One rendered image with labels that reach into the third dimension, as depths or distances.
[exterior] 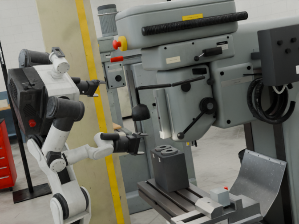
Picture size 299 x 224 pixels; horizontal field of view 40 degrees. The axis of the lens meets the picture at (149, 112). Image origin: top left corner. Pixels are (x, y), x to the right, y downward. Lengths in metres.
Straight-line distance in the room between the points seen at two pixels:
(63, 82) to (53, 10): 1.43
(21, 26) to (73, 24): 7.31
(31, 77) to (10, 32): 8.63
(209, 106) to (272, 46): 0.35
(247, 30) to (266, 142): 0.53
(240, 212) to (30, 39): 9.35
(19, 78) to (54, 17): 1.42
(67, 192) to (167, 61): 0.94
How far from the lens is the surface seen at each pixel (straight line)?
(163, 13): 1.62
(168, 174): 2.13
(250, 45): 1.81
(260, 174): 2.03
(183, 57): 1.65
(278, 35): 1.57
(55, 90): 1.98
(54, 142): 1.96
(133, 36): 1.60
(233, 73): 1.76
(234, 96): 1.76
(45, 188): 6.00
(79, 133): 3.43
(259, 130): 2.03
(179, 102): 1.68
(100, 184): 3.56
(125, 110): 10.23
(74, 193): 2.21
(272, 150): 1.98
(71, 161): 2.06
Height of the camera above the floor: 1.74
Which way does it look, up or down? 9 degrees down
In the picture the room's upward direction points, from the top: 10 degrees counter-clockwise
